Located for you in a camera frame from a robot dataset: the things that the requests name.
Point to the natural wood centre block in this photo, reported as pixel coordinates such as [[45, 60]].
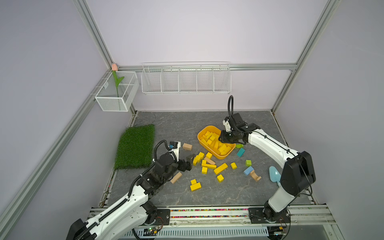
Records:
[[210, 162]]

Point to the natural wood arch block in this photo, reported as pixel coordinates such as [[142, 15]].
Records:
[[255, 176]]

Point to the yellow cube below flat block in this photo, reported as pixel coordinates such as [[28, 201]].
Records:
[[204, 170]]

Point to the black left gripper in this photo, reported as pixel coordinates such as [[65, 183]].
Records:
[[188, 162]]

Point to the green artificial grass mat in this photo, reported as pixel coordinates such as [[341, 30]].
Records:
[[135, 148]]

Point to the natural wood long block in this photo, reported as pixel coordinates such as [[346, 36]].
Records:
[[176, 177]]

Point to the yellow rounded block right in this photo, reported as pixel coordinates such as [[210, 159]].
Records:
[[233, 165]]

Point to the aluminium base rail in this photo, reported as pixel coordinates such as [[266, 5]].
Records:
[[208, 222]]

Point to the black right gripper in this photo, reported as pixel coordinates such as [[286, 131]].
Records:
[[223, 138]]

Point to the white mesh corner basket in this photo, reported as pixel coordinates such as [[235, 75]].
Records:
[[107, 98]]

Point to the teal block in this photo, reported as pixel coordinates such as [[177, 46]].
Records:
[[241, 152]]

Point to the light blue block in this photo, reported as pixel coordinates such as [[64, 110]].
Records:
[[248, 170]]

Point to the yellow small cube right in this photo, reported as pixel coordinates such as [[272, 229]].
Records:
[[220, 178]]

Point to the yellow block bottom wide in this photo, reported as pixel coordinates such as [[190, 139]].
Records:
[[195, 187]]

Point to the white wire shelf basket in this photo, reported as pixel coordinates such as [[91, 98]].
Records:
[[186, 78]]

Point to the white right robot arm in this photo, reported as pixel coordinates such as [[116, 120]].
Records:
[[298, 170]]

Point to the yellow flat horizontal block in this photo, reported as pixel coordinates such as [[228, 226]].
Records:
[[209, 166]]

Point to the yellow plastic tub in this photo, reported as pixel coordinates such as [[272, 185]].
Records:
[[209, 139]]

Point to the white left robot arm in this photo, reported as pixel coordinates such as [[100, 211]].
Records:
[[135, 208]]

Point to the light blue plastic scoop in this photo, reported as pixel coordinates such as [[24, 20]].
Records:
[[275, 176]]

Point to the pink artificial tulip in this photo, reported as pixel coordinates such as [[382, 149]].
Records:
[[117, 79]]

